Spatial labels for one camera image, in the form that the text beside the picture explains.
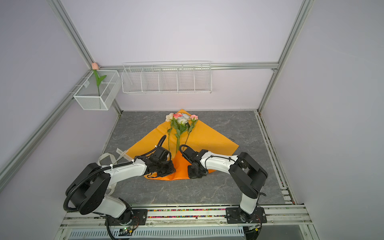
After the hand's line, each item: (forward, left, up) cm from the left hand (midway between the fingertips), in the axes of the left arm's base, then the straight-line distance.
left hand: (175, 172), depth 87 cm
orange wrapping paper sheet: (+24, +3, +2) cm, 25 cm away
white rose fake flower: (+37, -6, +4) cm, 37 cm away
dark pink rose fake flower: (+31, -2, +2) cm, 31 cm away
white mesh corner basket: (+36, +47, +31) cm, 67 cm away
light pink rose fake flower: (+41, -13, +2) cm, 43 cm away
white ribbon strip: (+15, +35, -1) cm, 38 cm away
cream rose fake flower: (+42, +6, +2) cm, 42 cm away
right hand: (-3, -11, -2) cm, 11 cm away
